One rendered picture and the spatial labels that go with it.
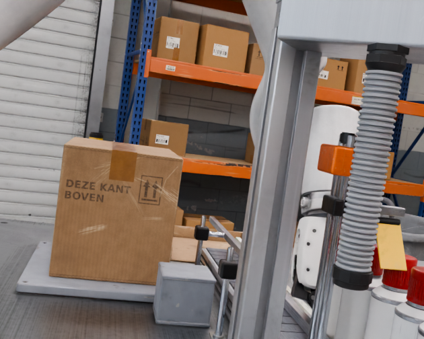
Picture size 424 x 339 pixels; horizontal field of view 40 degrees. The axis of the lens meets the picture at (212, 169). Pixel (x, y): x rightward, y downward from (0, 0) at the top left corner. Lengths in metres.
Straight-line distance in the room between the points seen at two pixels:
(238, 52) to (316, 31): 4.06
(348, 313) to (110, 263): 0.63
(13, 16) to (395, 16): 0.45
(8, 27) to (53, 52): 4.13
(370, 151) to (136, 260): 0.79
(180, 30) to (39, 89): 1.24
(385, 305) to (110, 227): 0.68
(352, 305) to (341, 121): 0.28
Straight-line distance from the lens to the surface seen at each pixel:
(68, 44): 4.92
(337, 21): 0.54
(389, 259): 0.65
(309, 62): 0.60
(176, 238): 1.81
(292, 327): 1.02
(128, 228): 1.20
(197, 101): 5.28
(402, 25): 0.53
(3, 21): 0.77
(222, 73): 4.46
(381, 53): 0.51
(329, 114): 0.85
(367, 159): 0.51
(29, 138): 4.89
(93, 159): 1.18
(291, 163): 0.60
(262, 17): 0.82
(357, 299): 0.70
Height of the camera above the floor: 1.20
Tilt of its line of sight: 5 degrees down
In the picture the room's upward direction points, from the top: 8 degrees clockwise
